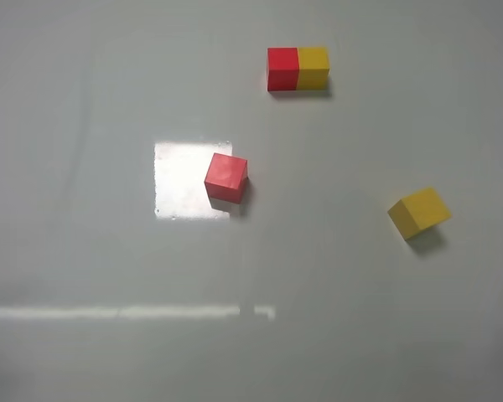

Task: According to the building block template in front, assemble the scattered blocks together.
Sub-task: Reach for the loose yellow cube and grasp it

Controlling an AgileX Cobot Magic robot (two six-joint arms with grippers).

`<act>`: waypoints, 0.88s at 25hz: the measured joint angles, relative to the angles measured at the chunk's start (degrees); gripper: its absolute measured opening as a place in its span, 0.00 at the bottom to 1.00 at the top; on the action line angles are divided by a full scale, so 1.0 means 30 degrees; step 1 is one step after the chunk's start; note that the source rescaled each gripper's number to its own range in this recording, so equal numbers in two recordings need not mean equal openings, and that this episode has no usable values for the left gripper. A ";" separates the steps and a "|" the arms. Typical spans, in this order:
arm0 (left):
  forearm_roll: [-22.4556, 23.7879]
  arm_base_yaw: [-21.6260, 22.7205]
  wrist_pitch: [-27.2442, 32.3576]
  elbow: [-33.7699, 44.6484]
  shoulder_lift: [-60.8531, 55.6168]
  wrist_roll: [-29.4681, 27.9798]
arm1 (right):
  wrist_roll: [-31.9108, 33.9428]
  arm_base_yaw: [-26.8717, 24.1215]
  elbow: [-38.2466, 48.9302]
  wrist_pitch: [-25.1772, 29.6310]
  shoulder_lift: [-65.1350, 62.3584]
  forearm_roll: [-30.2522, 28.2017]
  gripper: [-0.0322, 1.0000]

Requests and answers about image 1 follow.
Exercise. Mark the red template cube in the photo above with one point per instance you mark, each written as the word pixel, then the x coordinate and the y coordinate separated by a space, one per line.
pixel 282 69

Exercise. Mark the yellow template cube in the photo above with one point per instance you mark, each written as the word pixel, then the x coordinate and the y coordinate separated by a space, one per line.
pixel 313 65

